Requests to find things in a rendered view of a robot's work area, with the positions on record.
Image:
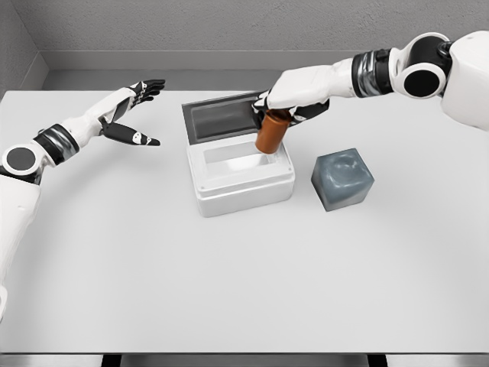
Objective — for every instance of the grey marbled cube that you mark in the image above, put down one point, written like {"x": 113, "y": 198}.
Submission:
{"x": 342, "y": 179}

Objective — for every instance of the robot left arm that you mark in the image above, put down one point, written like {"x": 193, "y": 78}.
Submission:
{"x": 23, "y": 183}

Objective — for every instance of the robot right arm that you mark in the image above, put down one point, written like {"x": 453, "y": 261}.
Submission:
{"x": 416, "y": 76}

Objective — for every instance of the brown cylindrical bottle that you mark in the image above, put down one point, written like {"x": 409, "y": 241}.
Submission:
{"x": 271, "y": 132}

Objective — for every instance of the grey box lid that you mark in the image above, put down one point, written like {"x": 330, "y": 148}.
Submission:
{"x": 221, "y": 116}

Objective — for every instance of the white box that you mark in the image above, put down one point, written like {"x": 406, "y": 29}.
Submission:
{"x": 240, "y": 179}

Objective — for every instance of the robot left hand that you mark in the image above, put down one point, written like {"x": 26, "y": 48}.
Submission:
{"x": 121, "y": 100}

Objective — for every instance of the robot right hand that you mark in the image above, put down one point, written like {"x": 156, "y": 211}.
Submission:
{"x": 296, "y": 88}

